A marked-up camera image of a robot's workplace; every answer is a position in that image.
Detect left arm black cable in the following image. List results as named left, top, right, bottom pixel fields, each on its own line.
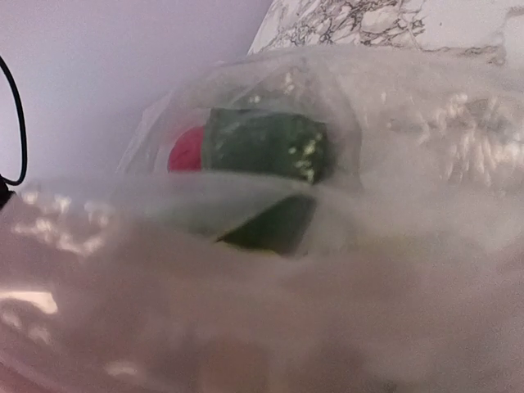
left=0, top=55, right=29, bottom=187

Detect red fake fruit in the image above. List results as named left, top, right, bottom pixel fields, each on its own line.
left=167, top=127, right=204, bottom=172

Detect clear zip top bag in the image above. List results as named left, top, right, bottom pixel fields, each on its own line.
left=1, top=45, right=523, bottom=392

